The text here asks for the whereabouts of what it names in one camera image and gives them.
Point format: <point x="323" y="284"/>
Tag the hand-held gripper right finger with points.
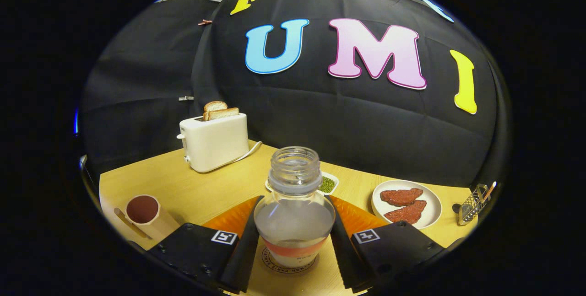
<point x="343" y="255"/>

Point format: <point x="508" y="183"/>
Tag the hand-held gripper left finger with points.
<point x="242" y="259"/>

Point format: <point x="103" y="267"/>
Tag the round wooden coaster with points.
<point x="274" y="266"/>

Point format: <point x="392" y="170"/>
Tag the clear juice bottle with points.
<point x="293" y="223"/>

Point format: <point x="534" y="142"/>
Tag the white divided dish of beans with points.
<point x="328" y="184"/>

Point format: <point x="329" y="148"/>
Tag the brown meat patty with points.
<point x="400" y="196"/>
<point x="407" y="213"/>

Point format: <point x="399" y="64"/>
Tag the wooden table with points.
<point x="192" y="191"/>

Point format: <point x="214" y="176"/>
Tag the white plate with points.
<point x="432" y="204"/>

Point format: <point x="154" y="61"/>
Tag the white toaster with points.
<point x="215" y="142"/>

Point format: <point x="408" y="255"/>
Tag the toast slice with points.
<point x="225" y="113"/>
<point x="214" y="105"/>

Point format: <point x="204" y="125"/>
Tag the silver cloth clip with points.
<point x="186" y="98"/>

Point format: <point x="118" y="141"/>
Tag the copper cloth clip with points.
<point x="205" y="22"/>

